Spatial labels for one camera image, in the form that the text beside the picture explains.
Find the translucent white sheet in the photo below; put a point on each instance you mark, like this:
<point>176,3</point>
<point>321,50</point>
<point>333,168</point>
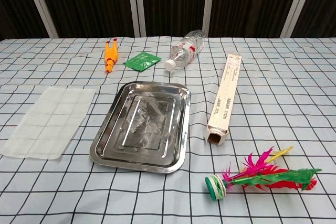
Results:
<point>50,121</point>

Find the rectangular metal tray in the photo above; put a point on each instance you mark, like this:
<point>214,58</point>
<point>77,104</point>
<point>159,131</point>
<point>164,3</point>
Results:
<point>141,127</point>

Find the green foil packet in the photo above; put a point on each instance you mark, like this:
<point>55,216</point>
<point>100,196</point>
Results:
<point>141,61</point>

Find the clear plastic water bottle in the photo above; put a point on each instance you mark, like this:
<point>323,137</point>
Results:
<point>185,49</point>

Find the long white cardboard box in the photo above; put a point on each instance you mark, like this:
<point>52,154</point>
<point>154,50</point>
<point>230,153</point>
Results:
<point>225,98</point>

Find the yellow rubber chicken toy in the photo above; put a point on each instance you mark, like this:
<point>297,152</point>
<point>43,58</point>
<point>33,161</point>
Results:
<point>110,55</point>

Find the checkered tablecloth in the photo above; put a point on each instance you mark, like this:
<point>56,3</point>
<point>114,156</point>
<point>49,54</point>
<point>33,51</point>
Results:
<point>168,195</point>

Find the colourful feather shuttlecock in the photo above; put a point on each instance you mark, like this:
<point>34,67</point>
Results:
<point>257,176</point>

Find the white partition frame post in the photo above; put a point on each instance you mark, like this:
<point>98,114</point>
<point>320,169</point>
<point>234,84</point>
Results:
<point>136,3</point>
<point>296,3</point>
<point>210,1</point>
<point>40,3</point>

